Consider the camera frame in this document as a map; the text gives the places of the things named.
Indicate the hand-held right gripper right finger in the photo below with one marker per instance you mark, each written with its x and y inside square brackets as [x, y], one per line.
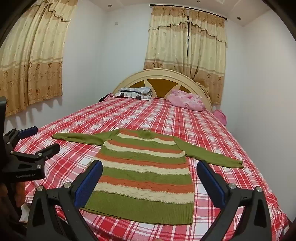
[211, 185]

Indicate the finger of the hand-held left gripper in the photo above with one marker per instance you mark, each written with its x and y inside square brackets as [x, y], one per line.
[29, 132]
[48, 150]

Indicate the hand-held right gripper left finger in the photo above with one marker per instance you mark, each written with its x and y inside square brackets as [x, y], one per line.
[89, 183]

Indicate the green orange striped knit sweater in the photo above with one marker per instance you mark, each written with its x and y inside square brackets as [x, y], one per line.
[148, 171]

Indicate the small pink cloth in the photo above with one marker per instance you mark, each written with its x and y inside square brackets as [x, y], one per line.
[220, 115]

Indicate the wide beige floral curtain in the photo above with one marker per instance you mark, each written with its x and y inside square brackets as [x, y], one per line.
[34, 58]

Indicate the dark cloth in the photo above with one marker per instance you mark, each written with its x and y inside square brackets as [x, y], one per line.
[102, 98]

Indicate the red plaid bed sheet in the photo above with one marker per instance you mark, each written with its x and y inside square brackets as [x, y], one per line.
[161, 115]

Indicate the pink pillow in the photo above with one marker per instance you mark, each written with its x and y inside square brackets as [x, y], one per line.
[186, 99]

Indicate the grey patterned folded blanket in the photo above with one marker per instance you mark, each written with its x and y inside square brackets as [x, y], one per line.
[134, 93]

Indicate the cream wooden headboard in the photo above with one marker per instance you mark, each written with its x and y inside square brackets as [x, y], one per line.
[159, 76]

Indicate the beige floral curtain panel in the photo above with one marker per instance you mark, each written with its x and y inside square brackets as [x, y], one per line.
[166, 44]
[208, 58]

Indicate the black curtain rod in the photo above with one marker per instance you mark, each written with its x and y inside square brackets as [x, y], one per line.
[189, 8]

